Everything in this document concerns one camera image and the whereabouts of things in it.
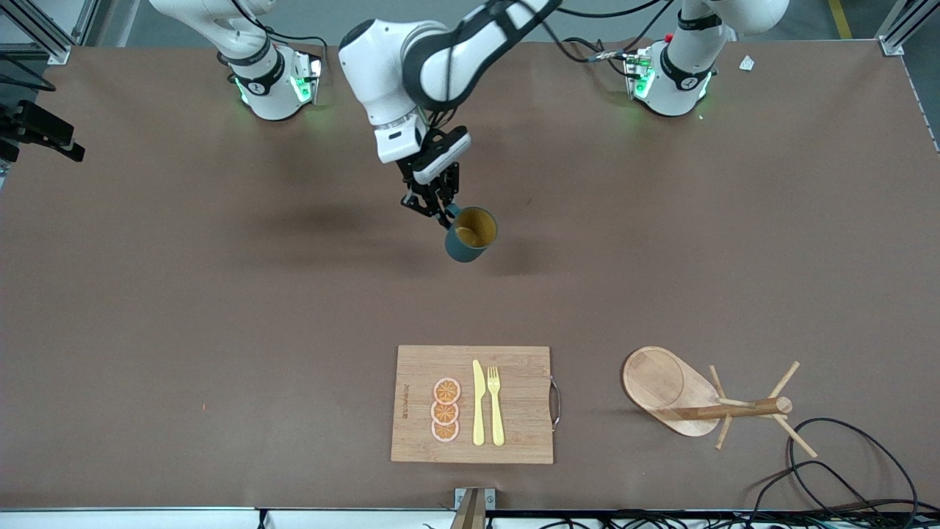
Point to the yellow plastic fork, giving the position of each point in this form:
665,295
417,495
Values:
497,419

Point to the white table edge rail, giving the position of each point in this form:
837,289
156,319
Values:
147,520

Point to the toy orange slice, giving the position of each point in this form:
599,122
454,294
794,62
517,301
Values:
445,431
444,414
446,391

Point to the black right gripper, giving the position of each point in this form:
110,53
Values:
31,123

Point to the bamboo cutting board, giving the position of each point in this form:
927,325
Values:
514,441

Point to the yellow plastic knife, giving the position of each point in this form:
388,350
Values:
479,411

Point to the aluminium frame post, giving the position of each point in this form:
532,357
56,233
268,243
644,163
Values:
55,53
891,45

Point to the metal table edge bracket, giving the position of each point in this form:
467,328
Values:
474,507

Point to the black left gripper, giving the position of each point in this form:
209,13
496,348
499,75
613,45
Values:
427,192

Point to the dark teal cup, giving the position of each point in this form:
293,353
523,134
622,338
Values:
463,253

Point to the wooden cup rack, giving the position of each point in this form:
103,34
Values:
653,382

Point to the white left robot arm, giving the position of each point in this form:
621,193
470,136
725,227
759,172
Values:
374,66

